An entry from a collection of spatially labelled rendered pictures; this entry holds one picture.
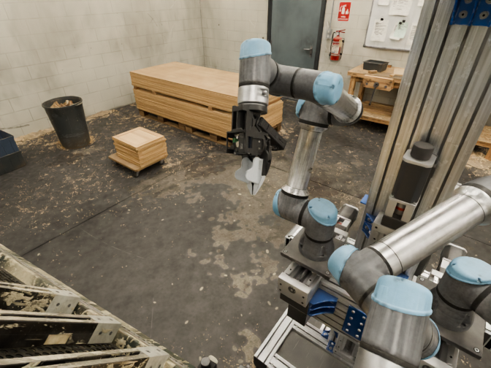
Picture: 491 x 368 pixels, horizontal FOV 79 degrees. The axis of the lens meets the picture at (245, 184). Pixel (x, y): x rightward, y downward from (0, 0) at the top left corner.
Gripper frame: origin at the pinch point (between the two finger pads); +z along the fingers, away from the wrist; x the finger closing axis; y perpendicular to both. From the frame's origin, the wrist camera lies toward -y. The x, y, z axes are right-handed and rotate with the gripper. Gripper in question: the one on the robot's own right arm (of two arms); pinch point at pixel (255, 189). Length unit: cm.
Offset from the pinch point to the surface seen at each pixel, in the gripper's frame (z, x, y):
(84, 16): -246, -492, -86
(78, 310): 54, -78, 20
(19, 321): 36, -40, 43
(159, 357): 57, -34, 7
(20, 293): 39, -68, 39
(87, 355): 43, -25, 31
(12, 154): -14, -426, 11
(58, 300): 47, -75, 27
